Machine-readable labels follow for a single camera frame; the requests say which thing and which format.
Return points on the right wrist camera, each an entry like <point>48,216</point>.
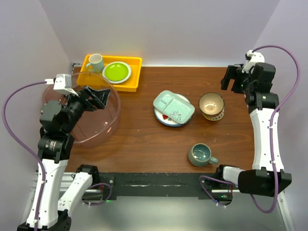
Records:
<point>252,58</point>

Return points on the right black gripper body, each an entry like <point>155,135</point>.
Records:
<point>244,77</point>

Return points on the watermelon plate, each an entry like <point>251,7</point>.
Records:
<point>165,119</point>

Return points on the pale green white mug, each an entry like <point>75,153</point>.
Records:
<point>96,63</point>

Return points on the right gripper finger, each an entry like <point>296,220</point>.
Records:
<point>227,77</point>
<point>237,79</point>

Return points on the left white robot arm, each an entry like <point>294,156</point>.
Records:
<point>85,177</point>

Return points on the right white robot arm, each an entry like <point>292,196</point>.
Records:
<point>267,175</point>

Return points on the cream patterned bowl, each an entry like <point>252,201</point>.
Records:
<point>212,106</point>

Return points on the light blue divided plate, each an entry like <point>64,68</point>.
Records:
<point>173,106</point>

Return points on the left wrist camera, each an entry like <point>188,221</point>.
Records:
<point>62,83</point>

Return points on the clear pink plastic bin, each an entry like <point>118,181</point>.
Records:
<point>88,129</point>

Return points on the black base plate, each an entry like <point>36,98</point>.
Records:
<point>166,185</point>

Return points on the lime green plate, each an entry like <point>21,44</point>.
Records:
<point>117,72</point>

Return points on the teal ceramic mug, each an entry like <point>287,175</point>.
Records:
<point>200,155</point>

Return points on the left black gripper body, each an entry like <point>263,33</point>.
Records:
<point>77,105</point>

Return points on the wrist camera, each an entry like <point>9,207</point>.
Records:
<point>62,83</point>
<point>252,58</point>

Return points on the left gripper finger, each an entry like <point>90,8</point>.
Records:
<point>98,95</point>
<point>99,104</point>

